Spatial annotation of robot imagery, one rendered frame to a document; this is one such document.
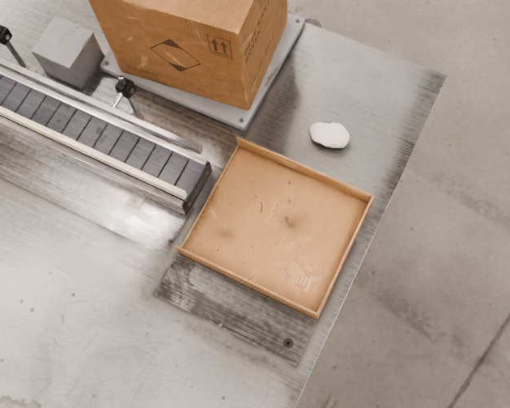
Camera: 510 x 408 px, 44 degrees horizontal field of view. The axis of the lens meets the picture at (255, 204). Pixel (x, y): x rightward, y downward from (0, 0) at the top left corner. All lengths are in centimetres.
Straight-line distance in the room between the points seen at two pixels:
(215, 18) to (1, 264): 64
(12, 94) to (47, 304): 45
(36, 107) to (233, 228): 49
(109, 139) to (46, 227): 22
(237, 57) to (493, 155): 134
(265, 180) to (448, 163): 110
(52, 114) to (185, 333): 53
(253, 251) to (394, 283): 94
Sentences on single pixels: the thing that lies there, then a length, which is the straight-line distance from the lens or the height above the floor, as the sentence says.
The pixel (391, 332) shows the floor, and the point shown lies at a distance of 208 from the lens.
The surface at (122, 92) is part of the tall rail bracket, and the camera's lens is 128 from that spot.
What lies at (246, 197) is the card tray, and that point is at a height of 83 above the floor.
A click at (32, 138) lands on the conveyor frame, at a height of 87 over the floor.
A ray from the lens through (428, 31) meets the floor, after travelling 254.
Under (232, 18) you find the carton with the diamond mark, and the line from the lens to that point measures 114.
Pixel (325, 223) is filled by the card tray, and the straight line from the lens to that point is 126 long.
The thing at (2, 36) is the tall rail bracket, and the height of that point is 97.
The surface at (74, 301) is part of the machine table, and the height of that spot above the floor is 83.
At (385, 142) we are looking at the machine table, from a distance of 135.
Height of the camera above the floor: 203
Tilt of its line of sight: 69 degrees down
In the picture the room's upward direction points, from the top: 9 degrees counter-clockwise
